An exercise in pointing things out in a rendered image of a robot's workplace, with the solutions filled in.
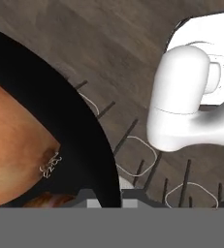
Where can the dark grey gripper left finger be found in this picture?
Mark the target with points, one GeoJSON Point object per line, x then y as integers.
{"type": "Point", "coordinates": [90, 197]}

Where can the brown onion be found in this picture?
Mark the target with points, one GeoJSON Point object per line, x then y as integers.
{"type": "Point", "coordinates": [13, 145]}

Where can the black bowl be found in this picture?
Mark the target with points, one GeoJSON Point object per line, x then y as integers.
{"type": "Point", "coordinates": [68, 113]}

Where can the brown chicken drumstick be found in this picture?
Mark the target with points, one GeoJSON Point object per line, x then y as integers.
{"type": "Point", "coordinates": [50, 200]}

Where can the white rounded object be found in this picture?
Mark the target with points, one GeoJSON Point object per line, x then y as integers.
{"type": "Point", "coordinates": [184, 103]}

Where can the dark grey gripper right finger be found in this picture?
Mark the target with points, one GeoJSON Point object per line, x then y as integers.
{"type": "Point", "coordinates": [133, 197]}

